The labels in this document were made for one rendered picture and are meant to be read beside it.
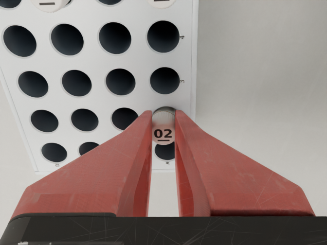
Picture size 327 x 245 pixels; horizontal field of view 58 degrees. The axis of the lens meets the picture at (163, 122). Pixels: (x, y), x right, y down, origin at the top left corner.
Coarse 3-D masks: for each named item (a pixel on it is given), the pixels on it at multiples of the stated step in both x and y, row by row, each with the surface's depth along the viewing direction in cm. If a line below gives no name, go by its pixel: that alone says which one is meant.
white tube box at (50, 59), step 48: (0, 0) 11; (96, 0) 11; (144, 0) 11; (192, 0) 11; (0, 48) 12; (48, 48) 12; (96, 48) 12; (144, 48) 12; (192, 48) 12; (48, 96) 13; (96, 96) 13; (144, 96) 13; (192, 96) 13; (48, 144) 16; (96, 144) 16
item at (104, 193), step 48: (144, 144) 9; (48, 192) 5; (96, 192) 5; (144, 192) 11; (0, 240) 5; (48, 240) 5; (96, 240) 5; (144, 240) 5; (192, 240) 5; (240, 240) 5; (288, 240) 5
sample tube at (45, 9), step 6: (30, 0) 10; (36, 0) 10; (42, 0) 10; (48, 0) 10; (54, 0) 10; (60, 0) 10; (66, 0) 10; (36, 6) 10; (42, 6) 10; (48, 6) 10; (54, 6) 10; (60, 6) 10; (48, 12) 10
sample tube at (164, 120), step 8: (160, 112) 13; (168, 112) 13; (152, 120) 13; (160, 120) 13; (168, 120) 13; (152, 128) 13; (160, 128) 13; (168, 128) 12; (152, 136) 13; (160, 136) 13; (168, 136) 13
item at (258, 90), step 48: (240, 0) 14; (288, 0) 14; (240, 48) 16; (288, 48) 16; (0, 96) 17; (240, 96) 17; (288, 96) 17; (0, 144) 19; (240, 144) 19; (288, 144) 19; (0, 192) 22
